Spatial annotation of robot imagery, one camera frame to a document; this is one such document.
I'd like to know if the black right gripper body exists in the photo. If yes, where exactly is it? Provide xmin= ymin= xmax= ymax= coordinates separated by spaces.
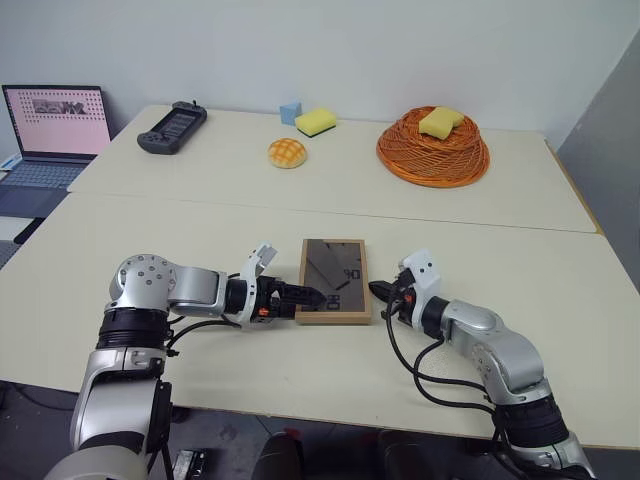
xmin=381 ymin=269 xmax=417 ymax=327

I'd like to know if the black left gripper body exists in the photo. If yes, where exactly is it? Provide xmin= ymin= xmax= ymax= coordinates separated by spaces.
xmin=255 ymin=275 xmax=298 ymax=322

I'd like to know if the round crosshatched bread bun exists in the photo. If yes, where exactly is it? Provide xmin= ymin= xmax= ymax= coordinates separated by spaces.
xmin=267 ymin=137 xmax=310 ymax=171

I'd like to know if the orange woven basket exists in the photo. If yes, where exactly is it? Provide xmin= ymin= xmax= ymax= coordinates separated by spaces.
xmin=375 ymin=104 xmax=492 ymax=190

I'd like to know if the small dark rounded shape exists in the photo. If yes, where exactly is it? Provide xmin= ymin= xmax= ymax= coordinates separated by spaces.
xmin=251 ymin=431 xmax=305 ymax=480

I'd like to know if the yellow sponge with green underside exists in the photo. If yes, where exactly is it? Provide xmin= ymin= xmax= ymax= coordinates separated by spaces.
xmin=294 ymin=106 xmax=339 ymax=139

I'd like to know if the plain yellow sponge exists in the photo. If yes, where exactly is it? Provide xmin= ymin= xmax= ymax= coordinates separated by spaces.
xmin=418 ymin=106 xmax=465 ymax=138

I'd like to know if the light blue cube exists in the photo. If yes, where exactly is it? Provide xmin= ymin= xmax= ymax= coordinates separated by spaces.
xmin=278 ymin=100 xmax=303 ymax=126

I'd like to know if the black ribbed box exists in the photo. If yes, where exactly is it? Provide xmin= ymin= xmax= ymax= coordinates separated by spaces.
xmin=171 ymin=448 xmax=208 ymax=480

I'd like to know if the dark grey handheld game console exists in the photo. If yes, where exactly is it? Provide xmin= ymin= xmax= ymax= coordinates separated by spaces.
xmin=136 ymin=99 xmax=209 ymax=157

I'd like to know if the grey partition panel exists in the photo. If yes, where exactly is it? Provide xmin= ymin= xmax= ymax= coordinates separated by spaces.
xmin=553 ymin=35 xmax=640 ymax=296

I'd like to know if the blue grey mat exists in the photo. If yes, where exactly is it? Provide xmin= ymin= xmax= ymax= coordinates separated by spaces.
xmin=0 ymin=183 xmax=70 ymax=217

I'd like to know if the open laptop with pink screen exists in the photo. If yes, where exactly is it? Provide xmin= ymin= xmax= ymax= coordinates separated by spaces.
xmin=0 ymin=83 xmax=114 ymax=192

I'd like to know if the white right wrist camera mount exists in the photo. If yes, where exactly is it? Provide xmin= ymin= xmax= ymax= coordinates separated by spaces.
xmin=397 ymin=247 xmax=444 ymax=332

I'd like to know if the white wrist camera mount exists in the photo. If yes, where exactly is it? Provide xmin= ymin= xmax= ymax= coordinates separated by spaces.
xmin=397 ymin=247 xmax=444 ymax=332
xmin=234 ymin=242 xmax=279 ymax=331

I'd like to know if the wooden picture frame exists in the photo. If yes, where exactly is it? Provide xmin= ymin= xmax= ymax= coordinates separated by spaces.
xmin=293 ymin=238 xmax=374 ymax=327

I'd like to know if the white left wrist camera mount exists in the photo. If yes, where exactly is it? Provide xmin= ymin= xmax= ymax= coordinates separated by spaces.
xmin=234 ymin=242 xmax=279 ymax=331

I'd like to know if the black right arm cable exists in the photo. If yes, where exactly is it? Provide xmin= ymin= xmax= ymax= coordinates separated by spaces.
xmin=384 ymin=304 xmax=501 ymax=446

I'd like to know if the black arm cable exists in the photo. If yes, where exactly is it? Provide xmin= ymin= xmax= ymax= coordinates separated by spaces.
xmin=384 ymin=304 xmax=501 ymax=446
xmin=166 ymin=317 xmax=245 ymax=360

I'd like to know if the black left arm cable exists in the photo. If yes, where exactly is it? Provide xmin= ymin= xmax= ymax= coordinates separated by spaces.
xmin=166 ymin=317 xmax=245 ymax=360

